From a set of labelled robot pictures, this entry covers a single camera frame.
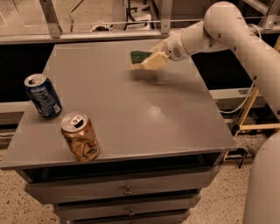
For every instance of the grey drawer cabinet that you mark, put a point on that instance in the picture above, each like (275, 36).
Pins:
(145, 121)

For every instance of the green and yellow sponge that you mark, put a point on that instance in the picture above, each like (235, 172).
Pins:
(137, 57)

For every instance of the top drawer with knob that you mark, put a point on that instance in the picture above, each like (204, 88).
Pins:
(123, 185)

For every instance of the yellow wooden stand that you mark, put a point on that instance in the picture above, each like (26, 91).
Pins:
(251, 125)

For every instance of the middle drawer with knob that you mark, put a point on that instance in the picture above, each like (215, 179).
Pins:
(127, 207)

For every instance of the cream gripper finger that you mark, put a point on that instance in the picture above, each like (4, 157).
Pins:
(155, 61)
(160, 47)

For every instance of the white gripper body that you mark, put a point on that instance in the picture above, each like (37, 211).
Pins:
(174, 49)

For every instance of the drawer with knob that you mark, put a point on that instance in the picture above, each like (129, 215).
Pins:
(123, 185)
(127, 207)

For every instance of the bottom drawer front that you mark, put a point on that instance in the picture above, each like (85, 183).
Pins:
(165, 217)

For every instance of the blue soda can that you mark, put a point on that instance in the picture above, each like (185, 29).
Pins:
(43, 95)

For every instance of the metal railing frame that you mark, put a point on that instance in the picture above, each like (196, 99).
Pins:
(60, 21)

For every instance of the orange soda can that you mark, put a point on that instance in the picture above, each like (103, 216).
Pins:
(80, 136)

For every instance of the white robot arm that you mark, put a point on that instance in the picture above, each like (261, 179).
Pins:
(224, 27)

